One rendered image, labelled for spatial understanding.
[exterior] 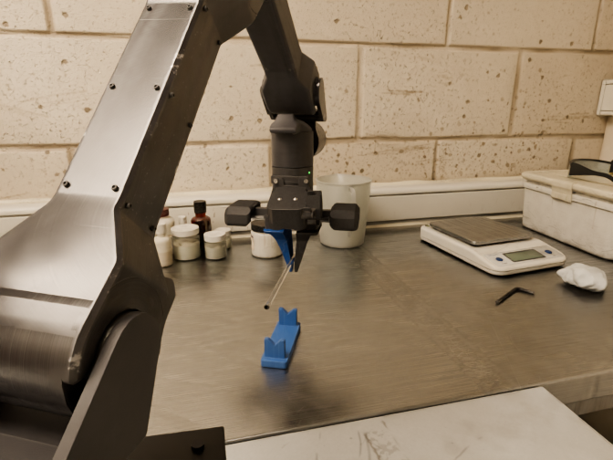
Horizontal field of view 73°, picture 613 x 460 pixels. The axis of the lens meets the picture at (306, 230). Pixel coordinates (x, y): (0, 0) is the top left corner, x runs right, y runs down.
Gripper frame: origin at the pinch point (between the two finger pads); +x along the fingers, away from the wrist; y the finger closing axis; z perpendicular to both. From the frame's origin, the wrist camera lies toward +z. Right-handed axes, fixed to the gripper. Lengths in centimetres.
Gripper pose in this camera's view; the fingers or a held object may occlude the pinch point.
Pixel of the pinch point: (293, 248)
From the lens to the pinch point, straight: 60.3
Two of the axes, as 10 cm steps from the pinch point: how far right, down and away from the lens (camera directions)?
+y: 9.9, 0.4, -1.5
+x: 0.0, 9.6, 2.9
